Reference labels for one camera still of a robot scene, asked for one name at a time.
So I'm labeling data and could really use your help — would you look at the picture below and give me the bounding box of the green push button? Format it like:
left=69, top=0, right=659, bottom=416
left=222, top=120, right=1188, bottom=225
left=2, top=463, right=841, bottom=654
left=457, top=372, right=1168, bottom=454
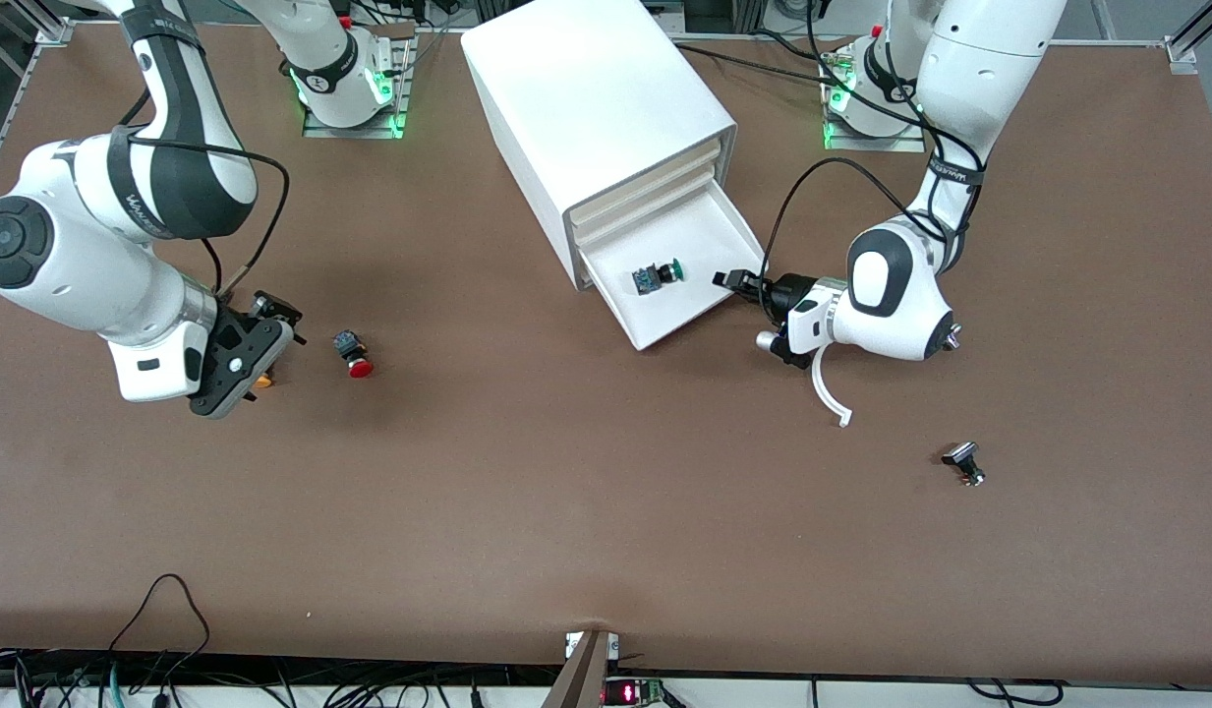
left=632, top=258, right=687, bottom=296

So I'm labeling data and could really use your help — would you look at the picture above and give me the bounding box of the red push button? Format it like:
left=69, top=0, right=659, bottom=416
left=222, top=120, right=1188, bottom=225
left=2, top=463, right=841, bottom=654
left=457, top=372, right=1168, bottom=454
left=331, top=329, right=375, bottom=381

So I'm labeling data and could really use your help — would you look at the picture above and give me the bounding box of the white drawer cabinet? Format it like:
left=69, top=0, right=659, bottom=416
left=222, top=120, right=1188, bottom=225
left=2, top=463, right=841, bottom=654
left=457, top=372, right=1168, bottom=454
left=462, top=0, right=740, bottom=292

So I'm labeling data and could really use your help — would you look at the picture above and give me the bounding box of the white curved plastic arc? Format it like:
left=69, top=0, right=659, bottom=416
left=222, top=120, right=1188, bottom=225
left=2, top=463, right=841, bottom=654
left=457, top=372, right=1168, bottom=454
left=811, top=346, right=853, bottom=429

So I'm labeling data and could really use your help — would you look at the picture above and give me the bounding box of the device with red display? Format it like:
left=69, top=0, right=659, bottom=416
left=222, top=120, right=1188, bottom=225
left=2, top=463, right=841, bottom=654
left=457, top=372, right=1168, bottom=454
left=604, top=677, right=665, bottom=707

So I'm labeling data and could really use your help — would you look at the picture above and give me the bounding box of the grey metal bar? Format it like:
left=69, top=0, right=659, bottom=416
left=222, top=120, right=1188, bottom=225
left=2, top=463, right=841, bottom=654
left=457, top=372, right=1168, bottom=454
left=541, top=629, right=611, bottom=708

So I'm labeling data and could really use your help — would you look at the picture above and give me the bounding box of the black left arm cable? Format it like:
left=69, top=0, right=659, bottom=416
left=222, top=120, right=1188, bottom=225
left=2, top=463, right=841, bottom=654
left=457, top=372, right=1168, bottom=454
left=760, top=0, right=986, bottom=325

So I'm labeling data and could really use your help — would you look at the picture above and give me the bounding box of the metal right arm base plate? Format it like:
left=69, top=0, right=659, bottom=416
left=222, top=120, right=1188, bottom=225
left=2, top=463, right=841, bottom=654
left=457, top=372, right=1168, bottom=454
left=301, top=25, right=415, bottom=141

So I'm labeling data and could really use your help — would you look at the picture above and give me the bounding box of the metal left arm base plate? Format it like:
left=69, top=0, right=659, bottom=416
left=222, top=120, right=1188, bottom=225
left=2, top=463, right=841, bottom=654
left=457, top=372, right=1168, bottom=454
left=822, top=44, right=929, bottom=153

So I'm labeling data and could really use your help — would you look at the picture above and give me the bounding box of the black power cable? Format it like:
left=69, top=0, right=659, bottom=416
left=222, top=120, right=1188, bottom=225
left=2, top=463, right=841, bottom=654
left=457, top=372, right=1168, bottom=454
left=674, top=41, right=842, bottom=85

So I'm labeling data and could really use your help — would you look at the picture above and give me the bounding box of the thin black looped cable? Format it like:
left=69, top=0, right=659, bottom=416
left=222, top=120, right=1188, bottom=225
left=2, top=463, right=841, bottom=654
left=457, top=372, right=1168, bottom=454
left=104, top=573, right=213, bottom=708

